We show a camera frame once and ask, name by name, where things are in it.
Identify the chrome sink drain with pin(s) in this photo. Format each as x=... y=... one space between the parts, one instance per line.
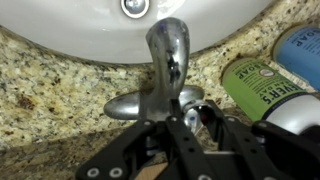
x=135 y=9

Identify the green label soap bottle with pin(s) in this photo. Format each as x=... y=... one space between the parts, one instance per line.
x=264 y=94

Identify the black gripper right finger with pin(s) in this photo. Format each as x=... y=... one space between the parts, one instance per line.
x=263 y=151

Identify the blue label soap bottle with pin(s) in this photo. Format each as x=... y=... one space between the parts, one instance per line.
x=298 y=51

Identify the white oval sink basin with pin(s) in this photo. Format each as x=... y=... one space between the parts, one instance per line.
x=99 y=30

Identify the chrome faucet tap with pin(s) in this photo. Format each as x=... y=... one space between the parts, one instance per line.
x=169 y=45

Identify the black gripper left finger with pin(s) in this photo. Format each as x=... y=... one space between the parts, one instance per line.
x=127 y=155

